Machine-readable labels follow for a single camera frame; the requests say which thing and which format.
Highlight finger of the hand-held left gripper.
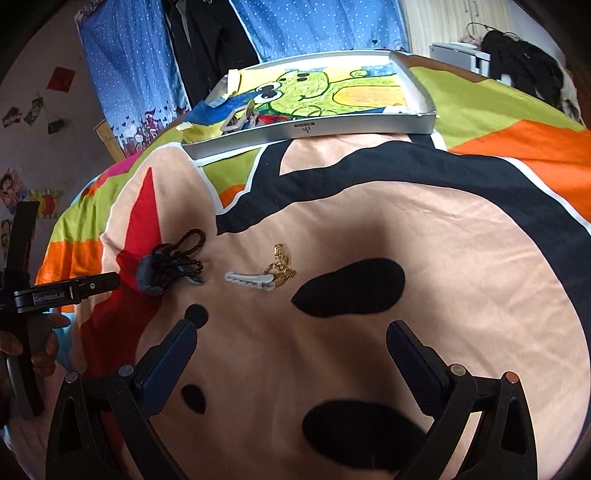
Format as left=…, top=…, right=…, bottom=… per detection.
left=75, top=271, right=122, bottom=301
left=4, top=200, right=41, bottom=295

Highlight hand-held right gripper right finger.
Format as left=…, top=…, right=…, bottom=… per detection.
left=387, top=320, right=539, bottom=480

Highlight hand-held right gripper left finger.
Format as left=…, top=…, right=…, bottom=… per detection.
left=46, top=318, right=198, bottom=480

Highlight white hair clip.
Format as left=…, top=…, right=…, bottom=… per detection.
left=225, top=271, right=278, bottom=291

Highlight gold chain necklace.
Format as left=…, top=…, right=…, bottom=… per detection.
left=267, top=243, right=297, bottom=282

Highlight light blue buckled strap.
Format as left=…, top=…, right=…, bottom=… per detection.
left=221, top=102, right=254, bottom=136

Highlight silver metal tray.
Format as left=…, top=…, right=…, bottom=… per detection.
left=180, top=48, right=437, bottom=160

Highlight person's left hand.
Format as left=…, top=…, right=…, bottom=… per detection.
left=28, top=314, right=71, bottom=372

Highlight colourful printed blanket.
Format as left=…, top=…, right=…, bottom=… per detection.
left=34, top=53, right=591, bottom=480

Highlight hanging dark clothes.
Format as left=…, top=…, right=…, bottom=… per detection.
left=161, top=0, right=262, bottom=107

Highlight cartoon dinosaur drawing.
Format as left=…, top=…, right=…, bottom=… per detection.
left=182, top=62, right=411, bottom=139

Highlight beige garment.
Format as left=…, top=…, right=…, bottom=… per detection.
left=556, top=69, right=583, bottom=123

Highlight white cabinet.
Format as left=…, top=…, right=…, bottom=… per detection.
left=429, top=41, right=490, bottom=77

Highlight black clothes pile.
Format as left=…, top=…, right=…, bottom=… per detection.
left=480, top=28, right=566, bottom=104

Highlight light wooden wardrobe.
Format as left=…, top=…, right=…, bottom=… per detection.
left=399, top=0, right=513, bottom=58

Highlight yellow cartoon wall sticker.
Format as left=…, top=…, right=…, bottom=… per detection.
left=25, top=189, right=63, bottom=220

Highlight red diamond wall paper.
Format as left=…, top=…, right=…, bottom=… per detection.
left=48, top=67, right=76, bottom=95

